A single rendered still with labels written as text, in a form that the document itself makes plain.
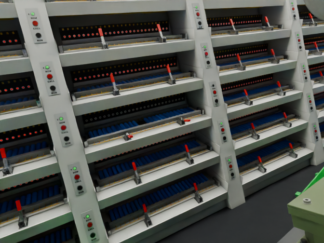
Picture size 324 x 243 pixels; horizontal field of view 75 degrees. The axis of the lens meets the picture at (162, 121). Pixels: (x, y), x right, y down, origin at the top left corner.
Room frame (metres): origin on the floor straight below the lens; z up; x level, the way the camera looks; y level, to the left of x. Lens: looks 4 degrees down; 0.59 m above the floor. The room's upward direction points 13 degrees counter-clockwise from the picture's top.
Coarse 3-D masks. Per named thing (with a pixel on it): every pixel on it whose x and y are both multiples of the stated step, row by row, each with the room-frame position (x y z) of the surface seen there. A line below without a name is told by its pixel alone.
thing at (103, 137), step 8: (192, 112) 1.05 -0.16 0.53; (200, 112) 1.06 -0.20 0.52; (160, 120) 0.99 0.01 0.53; (168, 120) 0.99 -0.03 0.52; (176, 120) 1.01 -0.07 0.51; (128, 128) 0.93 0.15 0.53; (136, 128) 0.93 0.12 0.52; (144, 128) 0.95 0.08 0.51; (152, 128) 0.95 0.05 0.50; (96, 136) 0.88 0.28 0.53; (104, 136) 0.88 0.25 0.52; (112, 136) 0.89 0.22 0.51; (88, 144) 0.86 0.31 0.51
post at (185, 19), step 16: (192, 0) 1.05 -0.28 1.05; (176, 16) 1.13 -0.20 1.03; (192, 16) 1.04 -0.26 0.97; (208, 32) 1.07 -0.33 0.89; (208, 48) 1.06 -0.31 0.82; (192, 64) 1.09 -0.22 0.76; (208, 80) 1.04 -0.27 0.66; (192, 96) 1.15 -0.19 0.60; (208, 96) 1.03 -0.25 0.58; (224, 112) 1.06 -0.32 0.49; (208, 128) 1.08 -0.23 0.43; (224, 144) 1.05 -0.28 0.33; (224, 160) 1.04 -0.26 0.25; (224, 176) 1.03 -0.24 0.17; (240, 192) 1.06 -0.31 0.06
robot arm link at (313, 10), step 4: (304, 0) 0.40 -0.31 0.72; (308, 0) 0.39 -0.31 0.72; (312, 0) 0.39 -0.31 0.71; (316, 0) 0.38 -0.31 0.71; (320, 0) 0.37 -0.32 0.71; (308, 4) 0.40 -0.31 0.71; (312, 4) 0.39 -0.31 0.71; (316, 4) 0.38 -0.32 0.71; (320, 4) 0.38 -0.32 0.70; (308, 8) 0.41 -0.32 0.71; (312, 8) 0.40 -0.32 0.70; (316, 8) 0.39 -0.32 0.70; (320, 8) 0.38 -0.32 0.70; (312, 12) 0.41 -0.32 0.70; (316, 12) 0.40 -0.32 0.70; (320, 12) 0.39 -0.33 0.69; (316, 16) 0.41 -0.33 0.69; (320, 16) 0.40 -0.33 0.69
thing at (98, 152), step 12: (156, 108) 1.10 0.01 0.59; (192, 108) 1.16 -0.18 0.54; (204, 108) 1.07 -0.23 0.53; (108, 120) 1.01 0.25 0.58; (192, 120) 1.02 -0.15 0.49; (204, 120) 1.02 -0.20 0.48; (144, 132) 0.94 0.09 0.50; (156, 132) 0.93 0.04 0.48; (168, 132) 0.94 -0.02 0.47; (180, 132) 0.97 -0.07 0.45; (84, 144) 0.84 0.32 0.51; (108, 144) 0.86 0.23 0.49; (120, 144) 0.86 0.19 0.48; (132, 144) 0.88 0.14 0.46; (144, 144) 0.91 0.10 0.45; (96, 156) 0.83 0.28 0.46; (108, 156) 0.85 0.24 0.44
